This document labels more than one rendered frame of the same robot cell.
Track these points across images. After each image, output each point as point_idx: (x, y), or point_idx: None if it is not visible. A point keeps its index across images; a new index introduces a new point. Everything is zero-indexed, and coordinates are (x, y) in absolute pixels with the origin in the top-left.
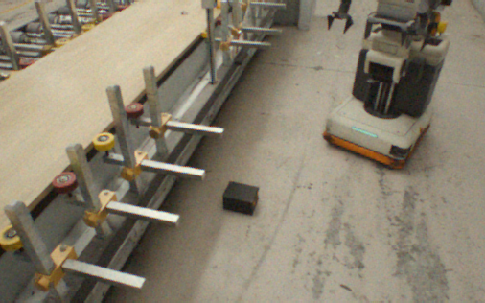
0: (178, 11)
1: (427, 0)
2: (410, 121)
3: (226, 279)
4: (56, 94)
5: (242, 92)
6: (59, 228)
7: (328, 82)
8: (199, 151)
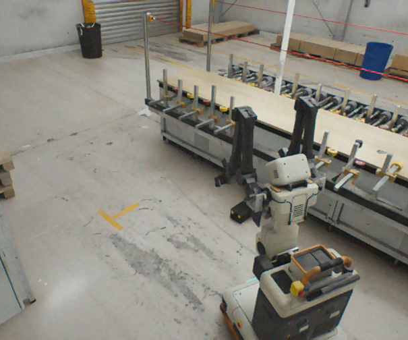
0: (387, 151)
1: (226, 158)
2: (251, 318)
3: (197, 195)
4: (267, 104)
5: (400, 276)
6: (207, 117)
7: None
8: None
